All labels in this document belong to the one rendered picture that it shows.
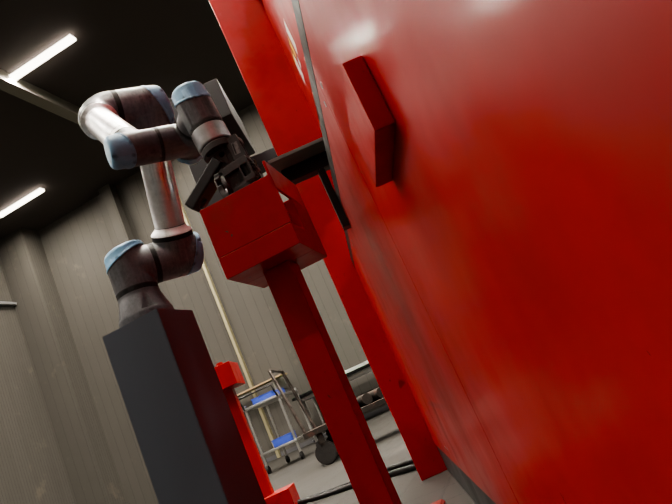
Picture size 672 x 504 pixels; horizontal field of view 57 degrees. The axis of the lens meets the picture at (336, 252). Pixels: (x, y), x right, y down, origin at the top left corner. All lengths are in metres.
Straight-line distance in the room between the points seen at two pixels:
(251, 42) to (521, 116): 2.66
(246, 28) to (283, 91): 0.35
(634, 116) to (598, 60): 0.02
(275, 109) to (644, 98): 2.57
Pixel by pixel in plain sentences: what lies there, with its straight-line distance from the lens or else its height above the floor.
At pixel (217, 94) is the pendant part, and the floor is 1.87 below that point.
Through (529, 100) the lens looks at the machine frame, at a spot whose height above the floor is 0.44.
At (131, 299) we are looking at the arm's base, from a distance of 1.75.
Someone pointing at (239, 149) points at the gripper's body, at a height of 0.90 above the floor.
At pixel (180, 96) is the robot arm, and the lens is 1.35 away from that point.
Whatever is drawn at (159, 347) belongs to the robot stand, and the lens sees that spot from 1.66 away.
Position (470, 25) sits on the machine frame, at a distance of 0.30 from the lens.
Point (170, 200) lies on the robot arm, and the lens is 1.79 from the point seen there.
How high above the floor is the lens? 0.35
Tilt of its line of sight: 13 degrees up
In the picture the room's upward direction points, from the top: 24 degrees counter-clockwise
